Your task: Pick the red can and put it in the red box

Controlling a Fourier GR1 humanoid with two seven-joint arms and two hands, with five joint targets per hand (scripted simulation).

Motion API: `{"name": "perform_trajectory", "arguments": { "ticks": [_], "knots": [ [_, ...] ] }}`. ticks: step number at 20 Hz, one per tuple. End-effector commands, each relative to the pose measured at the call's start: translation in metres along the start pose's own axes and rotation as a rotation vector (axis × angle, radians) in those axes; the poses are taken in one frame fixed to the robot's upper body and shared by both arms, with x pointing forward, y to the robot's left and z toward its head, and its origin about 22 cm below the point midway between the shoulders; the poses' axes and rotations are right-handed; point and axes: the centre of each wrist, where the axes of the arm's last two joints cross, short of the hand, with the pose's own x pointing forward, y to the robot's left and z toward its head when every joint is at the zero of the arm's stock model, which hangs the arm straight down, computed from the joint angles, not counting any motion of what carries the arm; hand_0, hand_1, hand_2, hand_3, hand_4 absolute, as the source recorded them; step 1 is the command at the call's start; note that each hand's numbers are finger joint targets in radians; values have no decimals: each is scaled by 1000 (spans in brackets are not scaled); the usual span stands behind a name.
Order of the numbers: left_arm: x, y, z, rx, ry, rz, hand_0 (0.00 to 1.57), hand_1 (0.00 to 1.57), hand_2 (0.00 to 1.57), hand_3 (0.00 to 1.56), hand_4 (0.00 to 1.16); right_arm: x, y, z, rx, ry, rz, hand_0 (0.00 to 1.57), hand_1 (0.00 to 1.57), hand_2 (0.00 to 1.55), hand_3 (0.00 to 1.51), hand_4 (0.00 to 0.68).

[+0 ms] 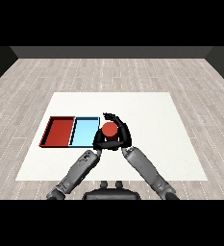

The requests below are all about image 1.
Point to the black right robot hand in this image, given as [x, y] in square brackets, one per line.
[124, 133]

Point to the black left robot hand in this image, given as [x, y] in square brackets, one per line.
[98, 140]

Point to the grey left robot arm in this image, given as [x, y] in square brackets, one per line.
[79, 168]

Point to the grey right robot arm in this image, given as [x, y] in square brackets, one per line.
[144, 166]

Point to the small red can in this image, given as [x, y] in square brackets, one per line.
[110, 129]

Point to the shallow light blue open box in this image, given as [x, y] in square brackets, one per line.
[84, 131]

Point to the shallow red open box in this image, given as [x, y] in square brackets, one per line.
[59, 131]

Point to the dark grey robot body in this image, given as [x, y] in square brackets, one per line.
[112, 193]

